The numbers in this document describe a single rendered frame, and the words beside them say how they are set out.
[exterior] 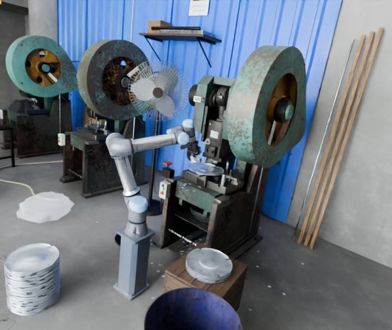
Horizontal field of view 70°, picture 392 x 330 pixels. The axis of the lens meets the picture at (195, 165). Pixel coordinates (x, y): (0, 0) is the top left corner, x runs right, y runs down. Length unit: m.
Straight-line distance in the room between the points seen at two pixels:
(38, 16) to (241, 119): 5.55
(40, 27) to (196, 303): 6.04
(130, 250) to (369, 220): 2.30
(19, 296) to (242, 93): 1.76
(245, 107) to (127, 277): 1.33
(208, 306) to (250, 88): 1.20
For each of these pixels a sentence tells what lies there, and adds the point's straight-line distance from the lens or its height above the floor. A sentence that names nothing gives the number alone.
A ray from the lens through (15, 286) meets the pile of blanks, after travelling 2.02.
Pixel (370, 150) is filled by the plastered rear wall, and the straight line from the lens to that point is 3.10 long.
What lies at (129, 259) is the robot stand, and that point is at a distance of 1.97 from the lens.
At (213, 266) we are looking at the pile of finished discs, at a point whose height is 0.39.
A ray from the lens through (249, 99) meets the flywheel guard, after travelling 1.70.
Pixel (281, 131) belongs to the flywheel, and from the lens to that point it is 2.31.
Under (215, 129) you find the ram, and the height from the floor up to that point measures 1.11.
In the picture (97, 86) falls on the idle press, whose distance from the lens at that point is 3.02.
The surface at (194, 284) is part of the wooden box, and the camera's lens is 1.73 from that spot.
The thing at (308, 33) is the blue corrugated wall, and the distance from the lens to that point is 3.26.
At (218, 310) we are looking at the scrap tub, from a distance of 1.54.
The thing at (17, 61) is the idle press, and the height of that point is 1.38.
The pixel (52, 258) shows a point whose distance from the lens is 2.02.
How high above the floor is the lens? 1.46
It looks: 17 degrees down
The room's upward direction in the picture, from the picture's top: 8 degrees clockwise
